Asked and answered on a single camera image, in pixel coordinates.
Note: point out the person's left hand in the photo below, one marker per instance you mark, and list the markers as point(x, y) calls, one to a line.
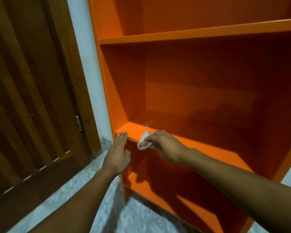
point(116, 158)

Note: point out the person's right hand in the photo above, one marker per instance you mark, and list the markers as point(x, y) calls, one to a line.
point(168, 148)

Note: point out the person's left thumb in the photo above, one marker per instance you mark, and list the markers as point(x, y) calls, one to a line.
point(127, 157)

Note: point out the person's right fingers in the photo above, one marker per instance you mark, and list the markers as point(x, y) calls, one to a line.
point(151, 139)

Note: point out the white cleaning cloth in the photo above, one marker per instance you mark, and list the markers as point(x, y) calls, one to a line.
point(143, 140)

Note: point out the person's right forearm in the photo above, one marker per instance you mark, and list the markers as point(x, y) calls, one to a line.
point(242, 189)

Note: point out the person's left forearm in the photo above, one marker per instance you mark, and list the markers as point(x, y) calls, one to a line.
point(80, 203)

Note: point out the metal door hinge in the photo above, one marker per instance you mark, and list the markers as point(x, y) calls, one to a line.
point(79, 124)

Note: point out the orange shelf cabinet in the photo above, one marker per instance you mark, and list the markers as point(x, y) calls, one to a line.
point(196, 99)

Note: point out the brown wooden door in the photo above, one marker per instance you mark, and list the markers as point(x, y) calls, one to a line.
point(34, 106)

